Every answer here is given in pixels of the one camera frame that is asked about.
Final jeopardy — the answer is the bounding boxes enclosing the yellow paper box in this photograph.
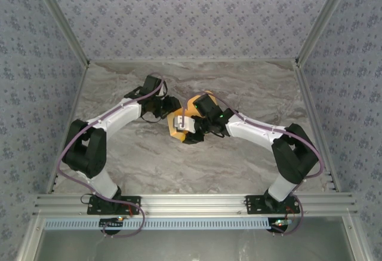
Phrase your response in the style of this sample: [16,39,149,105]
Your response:
[167,91,216,143]

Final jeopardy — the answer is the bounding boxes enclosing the aluminium cross beam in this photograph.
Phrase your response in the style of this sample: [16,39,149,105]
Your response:
[32,194,358,217]

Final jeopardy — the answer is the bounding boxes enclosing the black controller board with LED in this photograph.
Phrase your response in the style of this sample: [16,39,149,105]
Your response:
[99,216,125,229]
[270,217,295,232]

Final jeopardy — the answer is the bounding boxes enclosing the grey metal panel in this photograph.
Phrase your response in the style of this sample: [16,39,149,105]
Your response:
[35,216,353,261]

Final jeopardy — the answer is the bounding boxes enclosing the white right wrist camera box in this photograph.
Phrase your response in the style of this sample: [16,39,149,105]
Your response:
[174,116,197,134]

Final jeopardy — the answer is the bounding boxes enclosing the thin aluminium table edge rail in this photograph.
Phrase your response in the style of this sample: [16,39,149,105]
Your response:
[88,58,298,64]

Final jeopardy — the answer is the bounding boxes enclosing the aluminium side rail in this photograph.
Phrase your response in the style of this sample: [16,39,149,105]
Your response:
[46,60,91,195]
[294,60,341,193]

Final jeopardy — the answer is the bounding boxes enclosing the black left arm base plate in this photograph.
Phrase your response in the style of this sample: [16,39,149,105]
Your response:
[87,195,141,216]

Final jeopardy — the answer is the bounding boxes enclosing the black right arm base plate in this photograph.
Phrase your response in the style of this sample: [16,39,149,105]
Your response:
[245,195,301,214]

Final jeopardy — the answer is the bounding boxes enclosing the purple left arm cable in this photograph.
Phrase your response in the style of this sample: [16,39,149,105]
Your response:
[57,72,168,239]

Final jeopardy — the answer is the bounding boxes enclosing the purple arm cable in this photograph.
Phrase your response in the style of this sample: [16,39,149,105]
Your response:
[181,93,325,237]
[57,72,168,239]

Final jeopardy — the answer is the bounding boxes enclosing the pale blue slotted cable duct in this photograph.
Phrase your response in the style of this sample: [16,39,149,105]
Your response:
[44,218,272,231]

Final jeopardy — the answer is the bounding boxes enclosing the aluminium frame post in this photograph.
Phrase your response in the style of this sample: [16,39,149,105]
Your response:
[294,0,356,65]
[29,0,91,66]

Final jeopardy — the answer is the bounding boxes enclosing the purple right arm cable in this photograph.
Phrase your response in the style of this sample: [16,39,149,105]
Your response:
[181,93,325,237]

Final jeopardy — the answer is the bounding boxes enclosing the aluminium frame leg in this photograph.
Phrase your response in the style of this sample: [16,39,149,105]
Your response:
[341,215,374,261]
[16,216,45,261]

